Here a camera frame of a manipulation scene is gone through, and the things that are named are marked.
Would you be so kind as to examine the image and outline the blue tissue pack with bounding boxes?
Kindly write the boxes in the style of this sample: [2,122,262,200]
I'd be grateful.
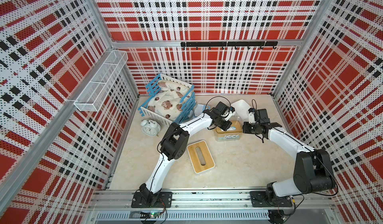
[193,104,210,117]

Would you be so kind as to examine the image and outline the bamboo lid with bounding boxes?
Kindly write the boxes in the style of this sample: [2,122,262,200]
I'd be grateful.
[215,121,242,135]

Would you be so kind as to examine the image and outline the white plastic box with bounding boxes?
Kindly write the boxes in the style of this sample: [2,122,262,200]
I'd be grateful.
[231,99,251,121]

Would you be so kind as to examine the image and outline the clear plastic tissue box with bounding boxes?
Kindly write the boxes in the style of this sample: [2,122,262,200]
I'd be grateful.
[214,117,243,141]

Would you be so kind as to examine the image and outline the white bamboo-lid tissue box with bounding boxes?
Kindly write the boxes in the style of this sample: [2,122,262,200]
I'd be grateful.
[187,140,215,175]

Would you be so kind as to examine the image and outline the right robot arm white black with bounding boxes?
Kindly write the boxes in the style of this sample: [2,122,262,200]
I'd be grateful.
[242,108,338,199]

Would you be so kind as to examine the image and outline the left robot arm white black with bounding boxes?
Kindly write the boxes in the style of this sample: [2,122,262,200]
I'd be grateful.
[139,102,235,202]

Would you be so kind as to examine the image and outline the blue white slatted crate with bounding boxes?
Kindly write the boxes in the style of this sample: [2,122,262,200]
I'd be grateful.
[138,74,196,126]

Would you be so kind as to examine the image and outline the bear print cloth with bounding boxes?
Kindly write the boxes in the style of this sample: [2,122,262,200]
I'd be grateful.
[147,80,189,121]

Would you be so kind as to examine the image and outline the white alarm clock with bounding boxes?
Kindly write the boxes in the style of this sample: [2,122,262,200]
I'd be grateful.
[140,119,161,137]

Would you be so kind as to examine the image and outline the green circuit board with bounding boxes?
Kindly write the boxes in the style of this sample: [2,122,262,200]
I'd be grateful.
[140,212,162,219]

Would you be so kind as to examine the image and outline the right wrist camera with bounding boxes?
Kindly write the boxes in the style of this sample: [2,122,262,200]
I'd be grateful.
[248,108,256,124]

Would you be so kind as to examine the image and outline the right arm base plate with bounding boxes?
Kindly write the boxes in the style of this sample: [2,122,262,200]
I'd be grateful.
[250,191,293,208]

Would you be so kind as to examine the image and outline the black hook rail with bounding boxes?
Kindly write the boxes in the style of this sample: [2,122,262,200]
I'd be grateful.
[181,41,278,48]

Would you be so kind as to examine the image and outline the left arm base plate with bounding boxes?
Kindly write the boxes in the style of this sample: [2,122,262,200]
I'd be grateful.
[131,191,173,208]

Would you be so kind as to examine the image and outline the white wire mesh shelf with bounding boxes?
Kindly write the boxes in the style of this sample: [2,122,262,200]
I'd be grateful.
[74,50,128,112]

